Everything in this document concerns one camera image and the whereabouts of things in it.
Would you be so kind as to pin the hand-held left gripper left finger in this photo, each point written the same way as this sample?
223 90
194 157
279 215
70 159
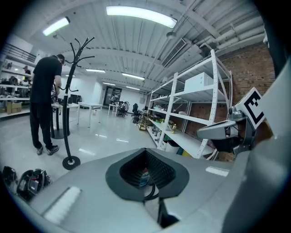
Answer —
91 204

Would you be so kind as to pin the cardboard box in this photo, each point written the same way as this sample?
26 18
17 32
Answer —
14 108

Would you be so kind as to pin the amber drink bottle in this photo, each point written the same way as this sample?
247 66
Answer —
174 129

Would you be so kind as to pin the long ceiling light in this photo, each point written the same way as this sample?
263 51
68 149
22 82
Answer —
133 76
55 26
141 16
95 71

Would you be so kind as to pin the white cabinet box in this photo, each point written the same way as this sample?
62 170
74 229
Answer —
197 83

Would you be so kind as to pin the round ceiling fixture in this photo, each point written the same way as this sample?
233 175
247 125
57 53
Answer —
171 34

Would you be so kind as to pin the wooden frame stool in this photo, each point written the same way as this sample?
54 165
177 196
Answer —
142 125

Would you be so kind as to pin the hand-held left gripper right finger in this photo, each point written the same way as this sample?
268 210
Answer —
204 193

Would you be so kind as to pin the open black hard-shell backpack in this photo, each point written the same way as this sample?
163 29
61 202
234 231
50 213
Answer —
29 184

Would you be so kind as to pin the black headset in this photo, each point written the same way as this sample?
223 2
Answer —
9 177

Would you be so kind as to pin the black office chair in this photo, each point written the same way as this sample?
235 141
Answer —
135 111
122 109

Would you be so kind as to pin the white equipment shelving unit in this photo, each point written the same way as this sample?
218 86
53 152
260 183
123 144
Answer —
13 86

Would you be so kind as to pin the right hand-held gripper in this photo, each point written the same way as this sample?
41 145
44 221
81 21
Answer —
252 107

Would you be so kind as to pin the white metal shelving unit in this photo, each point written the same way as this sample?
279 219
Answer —
188 141

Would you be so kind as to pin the white ceiling pipes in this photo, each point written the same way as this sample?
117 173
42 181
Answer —
238 29

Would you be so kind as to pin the white rectangular table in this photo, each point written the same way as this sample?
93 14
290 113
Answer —
113 105
91 105

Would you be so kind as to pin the ceiling air vent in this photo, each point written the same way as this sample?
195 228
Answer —
174 52

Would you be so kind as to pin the black coat stand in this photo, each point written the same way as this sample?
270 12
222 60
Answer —
66 118

